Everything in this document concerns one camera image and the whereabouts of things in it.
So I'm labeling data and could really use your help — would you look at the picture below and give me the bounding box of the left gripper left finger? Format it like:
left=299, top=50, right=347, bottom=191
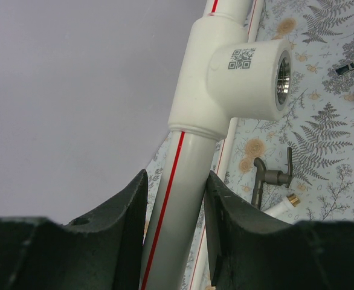
left=0, top=170, right=148, bottom=289

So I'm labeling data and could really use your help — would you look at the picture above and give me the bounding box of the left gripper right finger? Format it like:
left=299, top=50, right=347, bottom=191
left=204, top=173, right=354, bottom=289

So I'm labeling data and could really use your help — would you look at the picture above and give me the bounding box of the white pipe frame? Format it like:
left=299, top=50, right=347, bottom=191
left=140, top=1, right=292, bottom=289

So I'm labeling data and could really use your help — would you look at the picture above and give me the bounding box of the white plastic faucet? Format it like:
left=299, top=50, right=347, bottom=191
left=264, top=194, right=301, bottom=218

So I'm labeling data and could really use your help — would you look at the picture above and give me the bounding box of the dark short faucet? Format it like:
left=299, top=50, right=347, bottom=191
left=251, top=147, right=294, bottom=209

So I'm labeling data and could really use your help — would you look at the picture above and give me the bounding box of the floral table mat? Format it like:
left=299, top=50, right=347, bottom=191
left=143, top=0, right=354, bottom=290

